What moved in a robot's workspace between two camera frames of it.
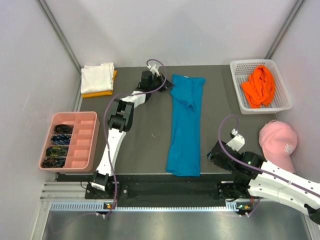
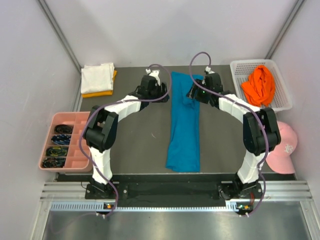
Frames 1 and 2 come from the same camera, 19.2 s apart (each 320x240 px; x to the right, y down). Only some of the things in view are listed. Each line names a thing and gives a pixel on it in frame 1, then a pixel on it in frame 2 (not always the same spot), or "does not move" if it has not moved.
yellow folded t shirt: [101, 93] does not move
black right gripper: [214, 160] -> [190, 94]
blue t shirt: [183, 152] does not move
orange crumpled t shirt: [260, 88] does not move
